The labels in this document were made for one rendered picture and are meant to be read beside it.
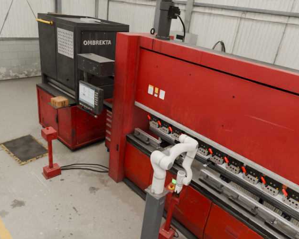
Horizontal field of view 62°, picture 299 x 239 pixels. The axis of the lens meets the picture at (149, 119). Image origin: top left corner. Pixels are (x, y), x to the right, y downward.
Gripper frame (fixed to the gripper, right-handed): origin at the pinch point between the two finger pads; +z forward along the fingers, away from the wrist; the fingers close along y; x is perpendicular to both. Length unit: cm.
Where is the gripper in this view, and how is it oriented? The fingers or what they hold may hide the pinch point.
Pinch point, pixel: (177, 194)
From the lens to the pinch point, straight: 298.0
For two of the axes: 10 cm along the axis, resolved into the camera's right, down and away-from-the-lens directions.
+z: -0.7, 8.7, 4.8
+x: 8.2, 3.2, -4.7
